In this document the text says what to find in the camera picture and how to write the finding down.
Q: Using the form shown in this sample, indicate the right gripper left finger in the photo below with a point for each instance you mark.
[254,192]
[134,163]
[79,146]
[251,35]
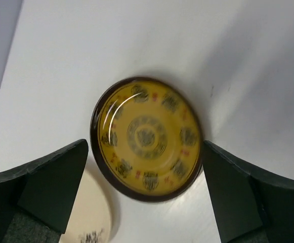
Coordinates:
[36,198]

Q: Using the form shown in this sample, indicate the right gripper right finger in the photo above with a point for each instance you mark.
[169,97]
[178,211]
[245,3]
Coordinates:
[250,204]

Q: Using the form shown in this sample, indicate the cream plate with black patch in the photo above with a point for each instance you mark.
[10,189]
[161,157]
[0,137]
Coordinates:
[93,215]

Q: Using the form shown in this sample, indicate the yellow patterned plate brown rim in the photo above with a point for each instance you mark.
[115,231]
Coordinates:
[146,139]

